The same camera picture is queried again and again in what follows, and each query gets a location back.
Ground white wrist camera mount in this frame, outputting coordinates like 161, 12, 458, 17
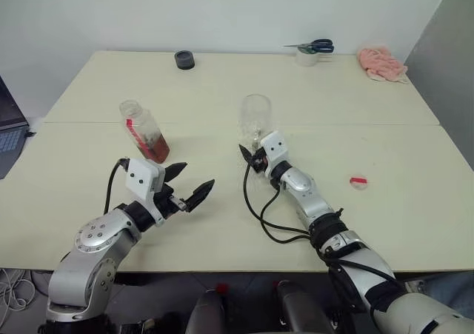
124, 158, 167, 227
259, 129, 290, 168

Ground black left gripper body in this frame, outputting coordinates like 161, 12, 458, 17
151, 184, 188, 220

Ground blue handled scissors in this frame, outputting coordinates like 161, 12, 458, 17
283, 39, 335, 55

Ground grey laptop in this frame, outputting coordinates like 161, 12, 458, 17
0, 75, 30, 179

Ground clear glass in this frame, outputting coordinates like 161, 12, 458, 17
236, 93, 273, 156

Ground pink fluffy cloth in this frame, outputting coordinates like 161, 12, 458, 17
356, 46, 410, 84

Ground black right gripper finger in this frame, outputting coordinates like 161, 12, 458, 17
238, 144, 257, 167

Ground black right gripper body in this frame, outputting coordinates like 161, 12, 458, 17
251, 147, 269, 174

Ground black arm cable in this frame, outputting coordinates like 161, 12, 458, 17
242, 163, 316, 244
103, 158, 130, 215

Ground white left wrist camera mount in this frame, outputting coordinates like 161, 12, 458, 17
124, 158, 167, 227

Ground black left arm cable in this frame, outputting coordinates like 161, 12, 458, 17
103, 158, 130, 215

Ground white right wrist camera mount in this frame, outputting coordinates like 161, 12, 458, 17
259, 129, 290, 168

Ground blue jeans leg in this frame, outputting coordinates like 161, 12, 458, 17
407, 273, 474, 313

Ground dark grey rounded shape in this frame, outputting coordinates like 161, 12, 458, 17
273, 279, 331, 334
184, 288, 231, 334

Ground plastic bottle with red sauce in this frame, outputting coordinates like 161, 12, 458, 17
118, 98, 171, 164

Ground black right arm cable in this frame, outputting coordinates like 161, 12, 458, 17
242, 163, 316, 244

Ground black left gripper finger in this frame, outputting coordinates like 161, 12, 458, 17
184, 178, 216, 213
164, 161, 187, 183

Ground white cord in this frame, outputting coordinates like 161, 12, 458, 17
0, 267, 36, 313

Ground white tape roll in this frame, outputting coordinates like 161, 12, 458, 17
295, 47, 318, 67

